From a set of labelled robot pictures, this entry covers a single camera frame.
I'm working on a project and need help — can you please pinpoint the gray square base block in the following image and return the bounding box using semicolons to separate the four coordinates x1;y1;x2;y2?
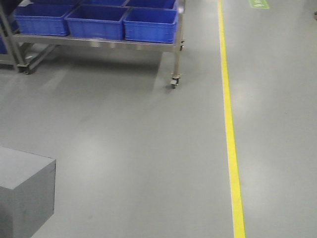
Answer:
0;147;56;238

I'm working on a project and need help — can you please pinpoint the blue bin on cart right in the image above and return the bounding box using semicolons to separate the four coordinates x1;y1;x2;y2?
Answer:
123;8;178;44

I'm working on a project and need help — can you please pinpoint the blue bin on cart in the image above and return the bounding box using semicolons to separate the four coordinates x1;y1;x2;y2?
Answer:
123;8;178;44
65;4;128;40
14;3;74;36

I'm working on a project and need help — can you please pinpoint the blue bin on cart middle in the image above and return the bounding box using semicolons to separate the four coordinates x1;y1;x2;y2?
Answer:
65;4;128;40

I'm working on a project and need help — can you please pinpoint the blue bin on cart left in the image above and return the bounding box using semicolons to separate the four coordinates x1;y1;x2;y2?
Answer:
14;3;74;36

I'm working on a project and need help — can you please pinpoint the yellow floor line tape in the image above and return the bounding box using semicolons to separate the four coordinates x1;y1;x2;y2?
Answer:
217;0;246;238

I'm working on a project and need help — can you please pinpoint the steel cart with casters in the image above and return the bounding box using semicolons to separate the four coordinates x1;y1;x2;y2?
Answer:
0;0;186;88

